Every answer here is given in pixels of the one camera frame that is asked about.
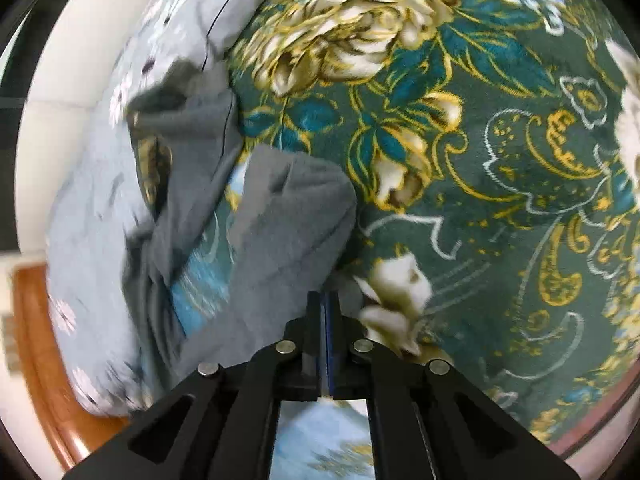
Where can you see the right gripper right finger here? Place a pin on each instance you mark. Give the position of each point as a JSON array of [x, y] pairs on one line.
[[427, 421]]

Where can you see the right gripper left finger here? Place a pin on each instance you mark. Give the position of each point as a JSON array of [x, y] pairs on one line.
[[219, 423]]

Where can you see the dark grey sweatpants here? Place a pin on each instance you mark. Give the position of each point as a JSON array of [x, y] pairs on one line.
[[295, 217]]

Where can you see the light blue floral duvet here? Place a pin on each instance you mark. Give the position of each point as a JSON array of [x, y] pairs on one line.
[[101, 203]]

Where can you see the teal floral bed blanket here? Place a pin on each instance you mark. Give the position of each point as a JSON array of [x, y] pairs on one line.
[[479, 136]]

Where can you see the white black wardrobe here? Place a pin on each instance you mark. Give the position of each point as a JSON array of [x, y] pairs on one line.
[[56, 58]]

